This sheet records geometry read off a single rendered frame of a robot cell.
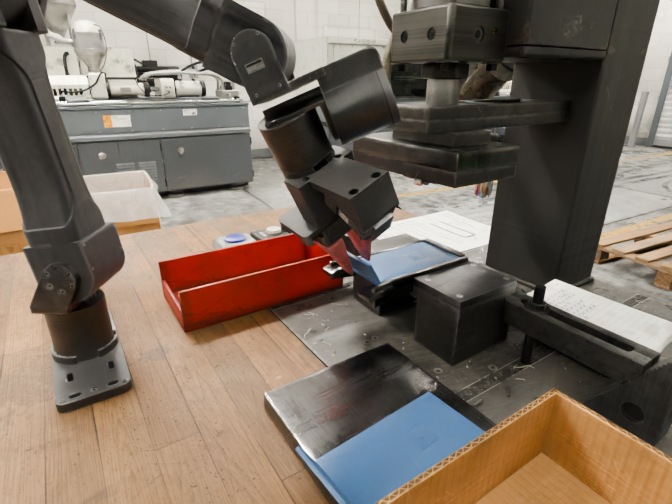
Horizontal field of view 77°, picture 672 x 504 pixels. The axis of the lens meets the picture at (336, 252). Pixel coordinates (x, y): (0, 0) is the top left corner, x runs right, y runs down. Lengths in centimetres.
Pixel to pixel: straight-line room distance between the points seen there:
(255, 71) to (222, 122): 465
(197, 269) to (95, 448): 31
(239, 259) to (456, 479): 49
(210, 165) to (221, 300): 448
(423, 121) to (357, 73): 10
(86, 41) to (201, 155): 145
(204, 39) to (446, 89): 26
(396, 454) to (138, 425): 25
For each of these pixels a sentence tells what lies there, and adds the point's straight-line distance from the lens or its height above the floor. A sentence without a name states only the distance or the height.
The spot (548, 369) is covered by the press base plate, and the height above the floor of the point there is 90.
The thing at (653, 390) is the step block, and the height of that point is 95.
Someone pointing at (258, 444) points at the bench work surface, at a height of 90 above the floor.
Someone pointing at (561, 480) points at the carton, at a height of 90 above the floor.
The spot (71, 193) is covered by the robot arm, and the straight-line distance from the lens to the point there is 50.
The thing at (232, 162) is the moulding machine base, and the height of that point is 33.
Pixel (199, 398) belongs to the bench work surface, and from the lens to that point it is 49.
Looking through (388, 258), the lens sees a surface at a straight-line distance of 56.
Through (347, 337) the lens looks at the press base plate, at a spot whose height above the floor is 90.
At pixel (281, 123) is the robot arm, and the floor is 117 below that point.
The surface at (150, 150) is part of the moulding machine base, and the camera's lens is 491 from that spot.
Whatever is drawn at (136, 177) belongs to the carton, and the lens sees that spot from 316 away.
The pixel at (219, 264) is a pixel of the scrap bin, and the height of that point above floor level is 93.
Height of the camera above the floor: 121
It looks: 22 degrees down
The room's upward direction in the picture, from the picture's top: straight up
